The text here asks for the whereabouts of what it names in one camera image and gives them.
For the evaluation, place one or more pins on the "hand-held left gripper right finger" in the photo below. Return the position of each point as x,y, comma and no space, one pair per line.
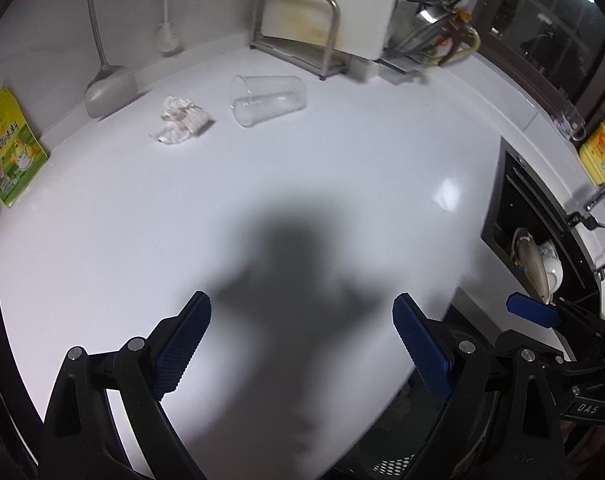
422,352

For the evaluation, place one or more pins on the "white plate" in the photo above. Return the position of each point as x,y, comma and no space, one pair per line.
527,265

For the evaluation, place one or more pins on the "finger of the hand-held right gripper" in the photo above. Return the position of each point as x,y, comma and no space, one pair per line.
577,366
532,311

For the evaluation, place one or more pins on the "clear plastic holder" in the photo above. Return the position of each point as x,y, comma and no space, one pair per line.
569,122

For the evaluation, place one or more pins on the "yellow dish soap bottle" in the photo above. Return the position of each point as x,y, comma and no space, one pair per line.
602,150

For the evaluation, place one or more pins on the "grey perforated plastic basket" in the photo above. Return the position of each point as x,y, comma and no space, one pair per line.
392,462

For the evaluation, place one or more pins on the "dark steel sink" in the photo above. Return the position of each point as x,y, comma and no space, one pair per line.
517,195

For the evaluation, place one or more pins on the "green yellow seasoning pouch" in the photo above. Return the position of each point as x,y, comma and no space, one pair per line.
10,152

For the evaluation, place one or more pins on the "metal cutting board rack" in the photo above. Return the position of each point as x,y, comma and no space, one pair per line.
327,45

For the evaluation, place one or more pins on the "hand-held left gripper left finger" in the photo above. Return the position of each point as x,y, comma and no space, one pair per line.
181,347

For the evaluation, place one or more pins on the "white patterned bowl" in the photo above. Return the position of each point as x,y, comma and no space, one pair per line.
552,265

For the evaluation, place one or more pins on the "metal spatula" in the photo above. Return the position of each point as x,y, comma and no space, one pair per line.
107,90

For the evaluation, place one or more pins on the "clear plastic cup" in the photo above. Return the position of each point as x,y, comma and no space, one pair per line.
267,100

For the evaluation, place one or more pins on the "white cutting board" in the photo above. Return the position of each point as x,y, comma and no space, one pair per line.
332,5

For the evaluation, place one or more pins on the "blue white bottle brush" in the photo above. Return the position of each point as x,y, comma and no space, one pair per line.
168,35

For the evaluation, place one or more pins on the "white tissue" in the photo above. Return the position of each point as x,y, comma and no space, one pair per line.
182,120

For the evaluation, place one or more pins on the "metal faucet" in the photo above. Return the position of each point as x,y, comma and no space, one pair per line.
594,202

